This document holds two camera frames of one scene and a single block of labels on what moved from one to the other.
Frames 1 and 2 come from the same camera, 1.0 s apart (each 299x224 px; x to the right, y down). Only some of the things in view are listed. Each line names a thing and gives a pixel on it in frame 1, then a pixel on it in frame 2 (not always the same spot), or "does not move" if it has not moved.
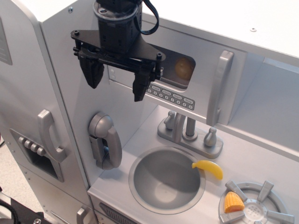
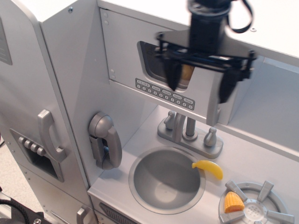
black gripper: x=118 y=41 to x=206 y=41
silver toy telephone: x=105 y=143 does not move
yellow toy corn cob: x=233 y=202 does not move
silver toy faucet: x=179 y=129 does not move
